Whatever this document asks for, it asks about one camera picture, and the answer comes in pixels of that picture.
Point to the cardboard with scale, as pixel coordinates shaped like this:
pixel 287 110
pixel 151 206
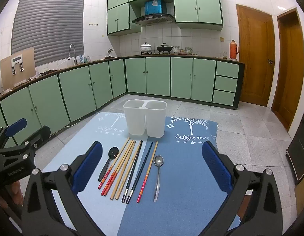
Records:
pixel 28 61

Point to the stack of bowls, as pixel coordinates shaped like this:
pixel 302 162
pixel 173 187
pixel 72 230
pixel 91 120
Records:
pixel 188 50
pixel 175 49

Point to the blue box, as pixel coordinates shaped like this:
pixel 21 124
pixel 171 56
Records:
pixel 154 7

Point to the plain wooden chopstick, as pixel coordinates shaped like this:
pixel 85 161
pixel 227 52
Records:
pixel 128 170
pixel 124 170

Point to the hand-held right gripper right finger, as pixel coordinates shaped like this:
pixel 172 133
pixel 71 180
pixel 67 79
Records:
pixel 216 167

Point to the green base cabinet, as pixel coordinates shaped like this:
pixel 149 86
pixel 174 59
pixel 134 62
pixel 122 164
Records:
pixel 157 76
pixel 73 95

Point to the black wok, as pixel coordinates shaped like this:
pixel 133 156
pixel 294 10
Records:
pixel 163 48

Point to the orange thermos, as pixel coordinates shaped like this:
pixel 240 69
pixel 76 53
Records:
pixel 233 51

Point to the grey window blind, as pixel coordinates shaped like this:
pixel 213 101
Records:
pixel 48 27

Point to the metal kettle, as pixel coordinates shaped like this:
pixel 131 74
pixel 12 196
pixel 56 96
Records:
pixel 110 52

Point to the glass jar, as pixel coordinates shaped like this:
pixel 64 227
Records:
pixel 224 56

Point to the bottles beside sink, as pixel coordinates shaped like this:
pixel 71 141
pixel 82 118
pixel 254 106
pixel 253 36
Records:
pixel 84 59

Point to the metal spoon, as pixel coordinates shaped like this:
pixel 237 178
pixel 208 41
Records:
pixel 158 161

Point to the light blue printed mat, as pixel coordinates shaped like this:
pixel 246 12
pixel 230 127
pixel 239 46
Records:
pixel 110 140

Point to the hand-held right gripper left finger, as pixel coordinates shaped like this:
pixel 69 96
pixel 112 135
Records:
pixel 89 167

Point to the metal kitchen faucet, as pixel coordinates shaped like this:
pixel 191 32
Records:
pixel 74 56

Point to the black range hood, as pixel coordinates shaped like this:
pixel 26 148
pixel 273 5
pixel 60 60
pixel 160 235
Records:
pixel 152 18

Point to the white two-compartment utensil holder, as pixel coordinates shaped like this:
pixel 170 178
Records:
pixel 154 123

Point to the person's left hand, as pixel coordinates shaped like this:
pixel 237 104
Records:
pixel 15 193

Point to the green drawer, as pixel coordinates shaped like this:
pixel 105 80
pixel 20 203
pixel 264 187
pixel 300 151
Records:
pixel 225 84
pixel 227 69
pixel 223 97

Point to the black spoon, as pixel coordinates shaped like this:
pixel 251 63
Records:
pixel 113 152

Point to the white cooking pot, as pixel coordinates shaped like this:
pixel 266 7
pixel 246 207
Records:
pixel 145 47

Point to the wooden door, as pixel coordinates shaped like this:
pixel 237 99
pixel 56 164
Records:
pixel 289 73
pixel 255 54

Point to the black chopstick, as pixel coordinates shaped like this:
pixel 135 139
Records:
pixel 132 171
pixel 139 172

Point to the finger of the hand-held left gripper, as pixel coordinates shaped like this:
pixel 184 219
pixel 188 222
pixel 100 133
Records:
pixel 16 126
pixel 41 135

